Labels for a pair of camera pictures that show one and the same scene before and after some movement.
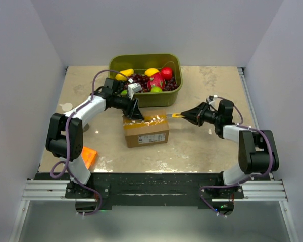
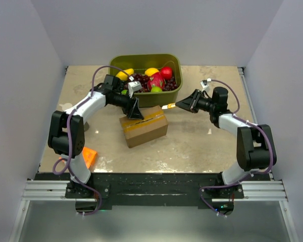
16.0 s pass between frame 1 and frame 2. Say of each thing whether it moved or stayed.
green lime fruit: stayed
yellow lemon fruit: stayed
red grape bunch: stayed
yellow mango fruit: stayed
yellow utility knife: moved
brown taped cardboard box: moved
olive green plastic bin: stayed
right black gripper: moved
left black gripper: stayed
